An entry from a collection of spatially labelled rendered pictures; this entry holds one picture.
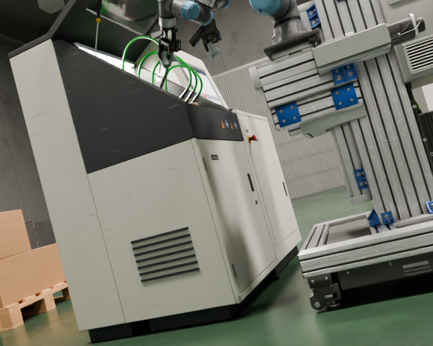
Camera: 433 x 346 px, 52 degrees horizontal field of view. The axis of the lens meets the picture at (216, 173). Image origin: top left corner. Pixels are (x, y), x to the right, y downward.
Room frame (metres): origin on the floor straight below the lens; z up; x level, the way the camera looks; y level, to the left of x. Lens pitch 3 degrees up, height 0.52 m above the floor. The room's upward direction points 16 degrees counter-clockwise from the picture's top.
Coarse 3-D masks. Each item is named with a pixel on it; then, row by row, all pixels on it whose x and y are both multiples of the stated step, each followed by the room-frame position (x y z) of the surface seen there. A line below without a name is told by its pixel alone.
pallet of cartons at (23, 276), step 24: (0, 216) 3.40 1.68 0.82; (0, 240) 3.35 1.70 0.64; (24, 240) 3.59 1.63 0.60; (0, 264) 3.30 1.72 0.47; (24, 264) 3.52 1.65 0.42; (48, 264) 3.83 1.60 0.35; (0, 288) 3.25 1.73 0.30; (24, 288) 3.46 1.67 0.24; (48, 288) 3.72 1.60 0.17; (0, 312) 3.24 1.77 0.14; (24, 312) 3.74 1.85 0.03
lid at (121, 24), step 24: (72, 0) 2.01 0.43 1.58; (96, 0) 2.11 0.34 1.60; (120, 0) 2.24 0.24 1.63; (144, 0) 2.37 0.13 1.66; (72, 24) 2.10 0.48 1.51; (96, 24) 2.22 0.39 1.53; (120, 24) 2.38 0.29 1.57; (144, 24) 2.54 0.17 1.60; (120, 48) 2.52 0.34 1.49; (144, 48) 2.69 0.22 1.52
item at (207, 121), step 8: (192, 104) 1.96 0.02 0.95; (192, 112) 1.94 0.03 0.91; (200, 112) 2.02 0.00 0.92; (208, 112) 2.12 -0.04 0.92; (216, 112) 2.23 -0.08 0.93; (224, 112) 2.34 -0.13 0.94; (200, 120) 2.00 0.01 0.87; (208, 120) 2.09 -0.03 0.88; (216, 120) 2.20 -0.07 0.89; (224, 120) 2.30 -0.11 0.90; (232, 120) 2.43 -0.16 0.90; (200, 128) 1.97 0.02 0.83; (208, 128) 2.06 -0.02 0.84; (216, 128) 2.17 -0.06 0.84; (224, 128) 2.27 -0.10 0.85; (200, 136) 1.95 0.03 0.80; (208, 136) 2.04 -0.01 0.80; (216, 136) 2.14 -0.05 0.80; (224, 136) 2.24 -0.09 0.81; (232, 136) 2.36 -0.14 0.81; (240, 136) 2.48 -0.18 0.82
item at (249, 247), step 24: (216, 144) 2.11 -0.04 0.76; (240, 144) 2.44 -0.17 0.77; (216, 168) 2.03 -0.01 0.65; (240, 168) 2.34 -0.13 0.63; (216, 192) 1.96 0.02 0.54; (240, 192) 2.24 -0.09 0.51; (240, 216) 2.15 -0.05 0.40; (240, 240) 2.07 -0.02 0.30; (264, 240) 2.40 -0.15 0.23; (240, 264) 1.99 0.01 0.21; (264, 264) 2.29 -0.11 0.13; (240, 288) 1.92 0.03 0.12
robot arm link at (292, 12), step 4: (292, 0) 1.75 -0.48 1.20; (292, 4) 1.75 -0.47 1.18; (296, 4) 1.78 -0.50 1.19; (288, 8) 1.73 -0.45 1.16; (292, 8) 1.75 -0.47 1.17; (296, 8) 1.77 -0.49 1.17; (288, 12) 1.75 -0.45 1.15; (292, 12) 1.76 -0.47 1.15; (296, 12) 1.77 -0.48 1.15; (284, 16) 1.75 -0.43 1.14; (288, 16) 1.75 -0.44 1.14; (272, 20) 1.80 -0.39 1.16; (276, 20) 1.77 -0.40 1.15; (280, 20) 1.76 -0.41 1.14
